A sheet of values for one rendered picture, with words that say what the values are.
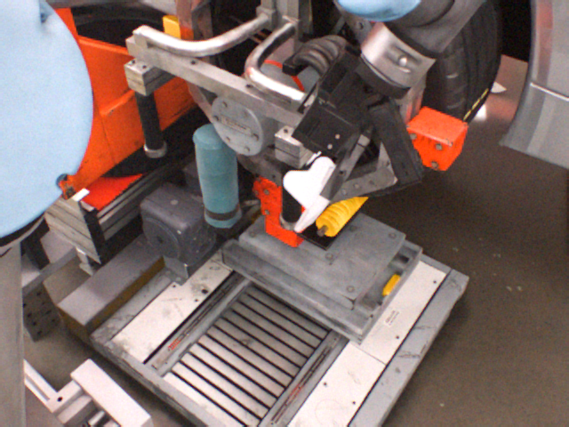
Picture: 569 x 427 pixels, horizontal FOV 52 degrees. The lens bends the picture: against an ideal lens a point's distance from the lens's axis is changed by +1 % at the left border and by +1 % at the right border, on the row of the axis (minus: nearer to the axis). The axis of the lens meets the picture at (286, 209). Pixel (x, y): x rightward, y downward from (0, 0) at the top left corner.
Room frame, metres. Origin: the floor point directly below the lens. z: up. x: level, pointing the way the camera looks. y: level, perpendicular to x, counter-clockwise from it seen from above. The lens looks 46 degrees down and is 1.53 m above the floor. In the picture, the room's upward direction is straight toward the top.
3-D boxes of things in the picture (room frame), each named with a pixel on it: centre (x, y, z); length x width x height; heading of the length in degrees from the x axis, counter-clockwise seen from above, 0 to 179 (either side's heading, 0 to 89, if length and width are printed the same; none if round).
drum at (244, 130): (0.95, 0.03, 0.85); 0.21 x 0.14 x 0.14; 144
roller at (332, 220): (1.02, -0.16, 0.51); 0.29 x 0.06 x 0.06; 144
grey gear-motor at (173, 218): (1.22, 0.22, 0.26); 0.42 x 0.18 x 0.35; 144
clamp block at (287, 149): (0.74, -0.03, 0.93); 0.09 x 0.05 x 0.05; 144
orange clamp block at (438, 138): (0.83, -0.27, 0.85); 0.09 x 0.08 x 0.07; 54
